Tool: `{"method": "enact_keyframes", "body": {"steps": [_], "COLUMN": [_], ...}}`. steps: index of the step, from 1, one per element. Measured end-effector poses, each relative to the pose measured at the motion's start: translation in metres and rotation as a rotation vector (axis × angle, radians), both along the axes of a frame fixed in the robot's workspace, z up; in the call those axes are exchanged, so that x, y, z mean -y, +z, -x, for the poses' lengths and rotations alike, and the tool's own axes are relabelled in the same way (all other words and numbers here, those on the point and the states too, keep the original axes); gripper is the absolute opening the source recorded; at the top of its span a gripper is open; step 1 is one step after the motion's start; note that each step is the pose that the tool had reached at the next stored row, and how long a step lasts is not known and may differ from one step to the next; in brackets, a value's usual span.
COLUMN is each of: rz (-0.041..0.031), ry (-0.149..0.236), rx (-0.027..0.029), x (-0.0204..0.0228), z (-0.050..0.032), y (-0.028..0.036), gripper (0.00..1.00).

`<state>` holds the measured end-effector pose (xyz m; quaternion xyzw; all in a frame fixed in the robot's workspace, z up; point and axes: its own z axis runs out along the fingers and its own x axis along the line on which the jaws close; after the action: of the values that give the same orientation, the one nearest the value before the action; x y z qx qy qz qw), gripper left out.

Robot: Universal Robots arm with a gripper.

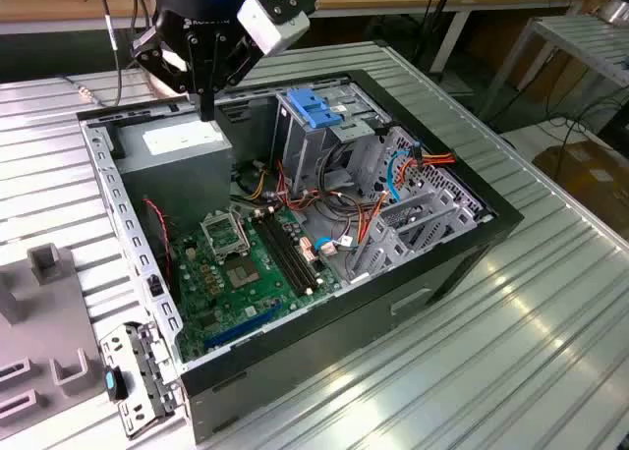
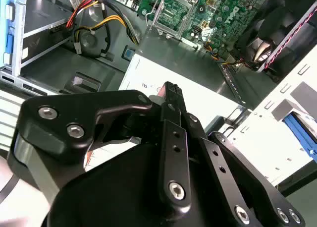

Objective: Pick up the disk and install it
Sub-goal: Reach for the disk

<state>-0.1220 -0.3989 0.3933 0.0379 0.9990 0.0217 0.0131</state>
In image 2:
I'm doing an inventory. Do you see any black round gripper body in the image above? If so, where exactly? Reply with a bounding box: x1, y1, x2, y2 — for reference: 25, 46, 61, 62
48, 143, 234, 227

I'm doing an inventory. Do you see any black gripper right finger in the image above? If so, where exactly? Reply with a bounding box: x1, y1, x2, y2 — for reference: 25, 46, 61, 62
173, 83, 307, 227

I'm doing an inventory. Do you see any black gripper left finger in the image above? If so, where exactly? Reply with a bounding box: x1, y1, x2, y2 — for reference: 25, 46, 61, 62
6, 81, 193, 215

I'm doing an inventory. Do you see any hard disk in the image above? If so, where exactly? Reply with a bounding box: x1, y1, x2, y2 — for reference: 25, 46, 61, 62
284, 112, 317, 163

